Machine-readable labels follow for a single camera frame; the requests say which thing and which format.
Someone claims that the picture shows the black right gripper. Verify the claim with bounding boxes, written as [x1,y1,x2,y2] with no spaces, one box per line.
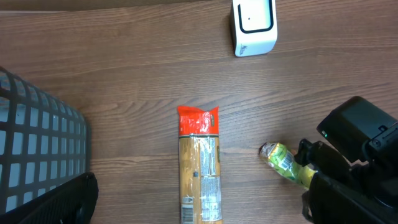
[295,139,397,212]

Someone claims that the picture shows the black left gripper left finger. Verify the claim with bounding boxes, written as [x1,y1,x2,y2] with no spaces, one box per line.
[1,172,99,224]

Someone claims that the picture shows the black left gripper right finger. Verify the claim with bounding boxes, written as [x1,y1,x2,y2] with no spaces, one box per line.
[308,174,382,224]

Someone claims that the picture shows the green yellow snack packet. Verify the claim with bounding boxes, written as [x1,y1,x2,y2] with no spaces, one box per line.
[259,142,317,190]

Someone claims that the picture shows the orange noodle packet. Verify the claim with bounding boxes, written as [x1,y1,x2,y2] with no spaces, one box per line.
[177,106,223,224]

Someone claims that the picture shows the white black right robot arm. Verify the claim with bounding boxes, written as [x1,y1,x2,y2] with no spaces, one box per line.
[295,122,397,221]

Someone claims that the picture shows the white barcode scanner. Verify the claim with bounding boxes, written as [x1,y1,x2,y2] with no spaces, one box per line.
[230,0,278,57]

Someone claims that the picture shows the dark grey plastic basket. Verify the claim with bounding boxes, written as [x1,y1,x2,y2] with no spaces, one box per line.
[1,68,91,214]

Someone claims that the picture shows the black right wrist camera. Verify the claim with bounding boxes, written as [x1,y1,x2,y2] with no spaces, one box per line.
[317,96,397,162]

